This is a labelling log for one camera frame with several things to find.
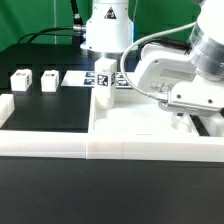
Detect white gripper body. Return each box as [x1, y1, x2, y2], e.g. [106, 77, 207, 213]
[133, 44, 224, 117]

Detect white U-shaped obstacle fence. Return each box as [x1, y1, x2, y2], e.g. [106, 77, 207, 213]
[0, 94, 224, 162]

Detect black cables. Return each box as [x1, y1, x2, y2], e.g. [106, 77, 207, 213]
[16, 0, 88, 44]

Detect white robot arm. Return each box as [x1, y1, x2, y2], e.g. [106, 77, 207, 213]
[81, 0, 224, 116]

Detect white square table top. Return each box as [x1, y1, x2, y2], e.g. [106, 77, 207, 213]
[88, 89, 198, 136]

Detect white sheet with markers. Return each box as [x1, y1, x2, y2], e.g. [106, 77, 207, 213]
[61, 70, 131, 89]

